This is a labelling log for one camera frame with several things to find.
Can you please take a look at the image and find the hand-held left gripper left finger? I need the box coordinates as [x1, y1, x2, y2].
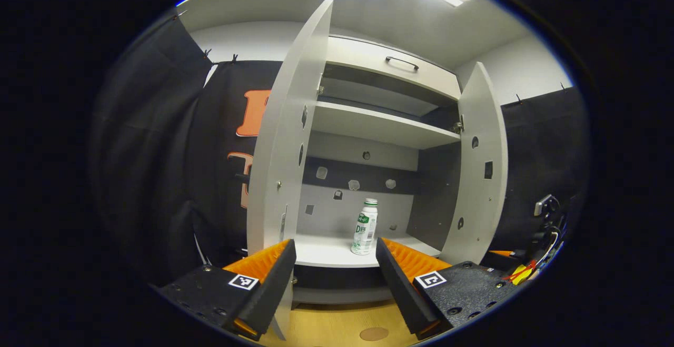
[150, 239, 297, 341]

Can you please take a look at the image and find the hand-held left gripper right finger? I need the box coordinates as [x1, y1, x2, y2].
[375, 237, 522, 340]

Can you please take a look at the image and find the white cabinet door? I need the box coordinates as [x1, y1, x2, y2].
[440, 62, 509, 265]
[246, 0, 334, 340]

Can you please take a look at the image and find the white plastic bottle green label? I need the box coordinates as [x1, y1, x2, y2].
[351, 198, 379, 255]

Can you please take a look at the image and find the white and grey cabinet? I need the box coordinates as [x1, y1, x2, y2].
[246, 0, 509, 305]

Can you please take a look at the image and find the black backdrop cloth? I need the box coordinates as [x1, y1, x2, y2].
[87, 15, 590, 284]

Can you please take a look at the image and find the white cabinet drawer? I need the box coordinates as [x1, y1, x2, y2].
[325, 35, 463, 100]

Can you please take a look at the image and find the black drawer handle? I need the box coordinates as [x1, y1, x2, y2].
[384, 56, 420, 72]

